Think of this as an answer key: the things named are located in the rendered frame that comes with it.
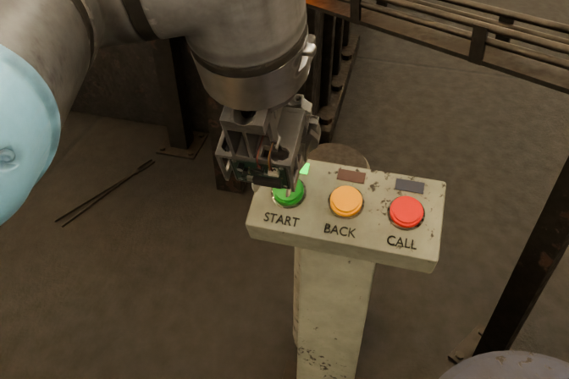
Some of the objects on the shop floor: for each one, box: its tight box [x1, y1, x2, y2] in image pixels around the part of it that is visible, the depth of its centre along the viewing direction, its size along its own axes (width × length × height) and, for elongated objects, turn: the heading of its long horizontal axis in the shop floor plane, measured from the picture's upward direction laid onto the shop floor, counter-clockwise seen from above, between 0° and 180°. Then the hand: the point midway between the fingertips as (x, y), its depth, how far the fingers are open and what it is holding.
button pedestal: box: [246, 159, 446, 379], centre depth 85 cm, size 16×24×62 cm, turn 76°
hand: (284, 166), depth 61 cm, fingers closed
